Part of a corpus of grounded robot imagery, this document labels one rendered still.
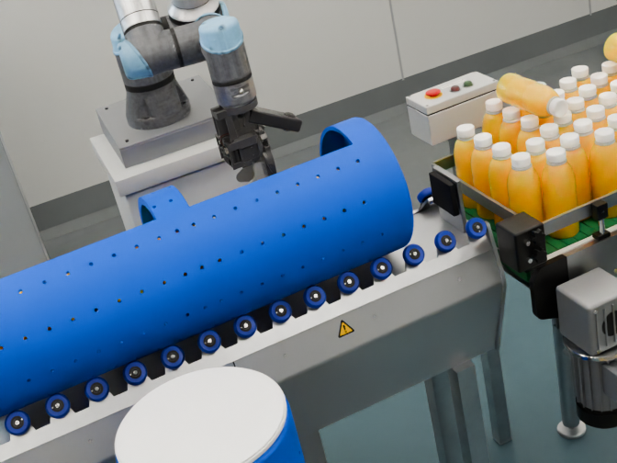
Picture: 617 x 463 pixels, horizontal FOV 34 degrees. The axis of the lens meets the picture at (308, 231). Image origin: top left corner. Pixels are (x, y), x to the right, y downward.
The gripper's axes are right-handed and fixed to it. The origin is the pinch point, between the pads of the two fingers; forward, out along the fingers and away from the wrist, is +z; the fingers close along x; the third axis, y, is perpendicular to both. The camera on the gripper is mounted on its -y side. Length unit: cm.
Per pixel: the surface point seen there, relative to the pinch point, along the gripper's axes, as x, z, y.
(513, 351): -60, 117, -84
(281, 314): 11.9, 19.7, 7.6
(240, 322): 10.8, 18.5, 15.6
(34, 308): 12, -2, 50
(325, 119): -271, 111, -116
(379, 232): 14.4, 9.6, -14.8
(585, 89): -5, 7, -78
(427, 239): 1.9, 23.4, -30.5
